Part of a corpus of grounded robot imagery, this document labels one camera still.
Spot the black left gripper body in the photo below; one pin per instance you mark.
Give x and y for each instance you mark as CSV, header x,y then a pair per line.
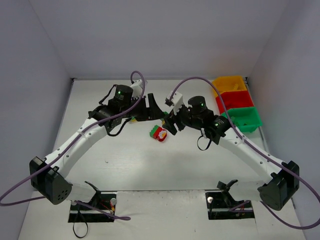
x,y
144,110

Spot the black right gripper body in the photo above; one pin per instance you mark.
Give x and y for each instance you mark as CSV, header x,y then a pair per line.
x,y
178,119

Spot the green red flower lego stack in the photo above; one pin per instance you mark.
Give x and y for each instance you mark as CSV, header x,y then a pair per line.
x,y
158,133

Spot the green yellow oval lego stack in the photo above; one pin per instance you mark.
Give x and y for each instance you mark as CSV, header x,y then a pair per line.
x,y
162,119

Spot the green red yellow lego stack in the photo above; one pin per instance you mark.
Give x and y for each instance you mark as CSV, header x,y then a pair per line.
x,y
133,120

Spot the yellow curved lego brick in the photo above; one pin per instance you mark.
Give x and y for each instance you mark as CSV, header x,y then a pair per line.
x,y
235,87

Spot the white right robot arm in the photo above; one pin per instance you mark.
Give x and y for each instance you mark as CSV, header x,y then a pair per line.
x,y
277,181

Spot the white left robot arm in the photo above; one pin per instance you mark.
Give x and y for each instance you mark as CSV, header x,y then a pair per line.
x,y
49,175

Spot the yellow plastic bin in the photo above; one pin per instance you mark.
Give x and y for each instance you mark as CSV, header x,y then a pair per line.
x,y
226,83

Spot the red plastic bin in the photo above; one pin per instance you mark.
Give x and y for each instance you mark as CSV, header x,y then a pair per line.
x,y
237,99

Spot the green plastic bin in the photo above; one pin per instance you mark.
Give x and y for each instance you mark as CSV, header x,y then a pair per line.
x,y
246,119

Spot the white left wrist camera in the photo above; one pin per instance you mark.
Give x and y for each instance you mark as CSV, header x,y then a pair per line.
x,y
137,88

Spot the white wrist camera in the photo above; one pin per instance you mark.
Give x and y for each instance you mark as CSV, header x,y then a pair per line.
x,y
174,100
137,88

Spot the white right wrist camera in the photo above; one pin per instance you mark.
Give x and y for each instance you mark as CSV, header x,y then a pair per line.
x,y
174,100

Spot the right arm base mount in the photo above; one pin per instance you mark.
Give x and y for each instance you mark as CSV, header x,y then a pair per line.
x,y
220,207

